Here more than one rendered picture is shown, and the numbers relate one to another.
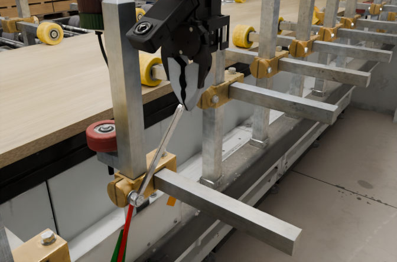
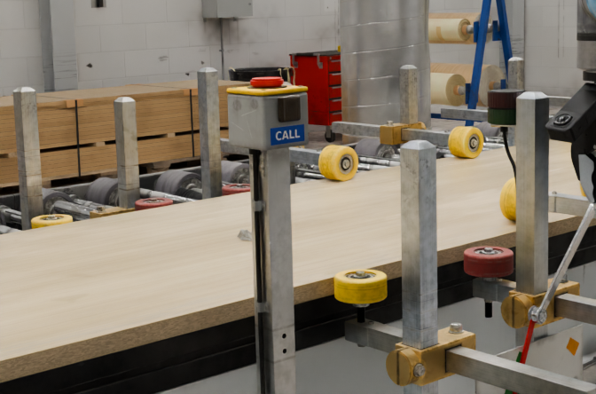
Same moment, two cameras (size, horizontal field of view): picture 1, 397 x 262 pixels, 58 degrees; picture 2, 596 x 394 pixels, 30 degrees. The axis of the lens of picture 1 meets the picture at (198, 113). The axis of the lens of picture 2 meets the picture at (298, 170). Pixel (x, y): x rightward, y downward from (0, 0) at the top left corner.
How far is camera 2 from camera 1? 1.15 m
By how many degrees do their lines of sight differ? 20
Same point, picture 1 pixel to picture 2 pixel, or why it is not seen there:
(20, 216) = (380, 355)
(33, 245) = (443, 333)
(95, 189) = not seen: hidden behind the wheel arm
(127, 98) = (535, 194)
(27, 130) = (390, 252)
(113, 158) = (497, 287)
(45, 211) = not seen: hidden behind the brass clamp
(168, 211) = (568, 359)
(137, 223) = (535, 353)
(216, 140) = not seen: outside the picture
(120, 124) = (524, 226)
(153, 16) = (571, 109)
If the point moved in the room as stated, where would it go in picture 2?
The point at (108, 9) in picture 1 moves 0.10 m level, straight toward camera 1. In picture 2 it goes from (523, 104) to (540, 111)
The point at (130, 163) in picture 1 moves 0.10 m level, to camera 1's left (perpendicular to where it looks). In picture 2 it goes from (531, 274) to (465, 272)
